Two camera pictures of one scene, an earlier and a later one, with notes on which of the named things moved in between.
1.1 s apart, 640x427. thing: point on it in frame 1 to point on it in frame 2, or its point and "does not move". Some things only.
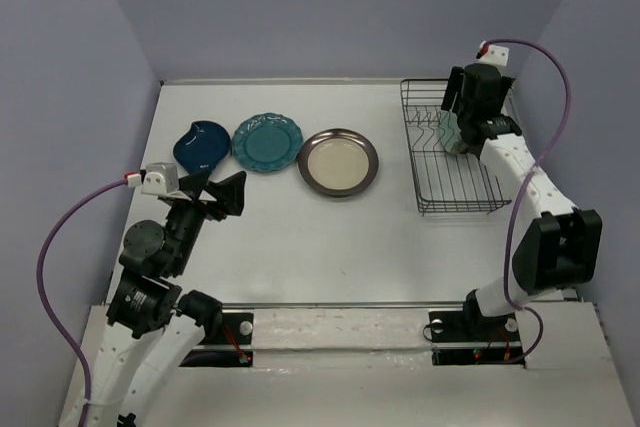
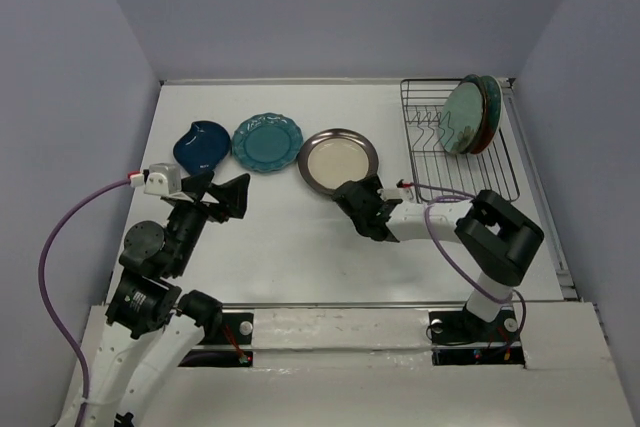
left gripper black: x=230 y=191 does not move
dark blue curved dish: x=205 y=146 does not move
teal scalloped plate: x=267 y=142 does not move
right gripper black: x=454 y=87 to x=371 y=183
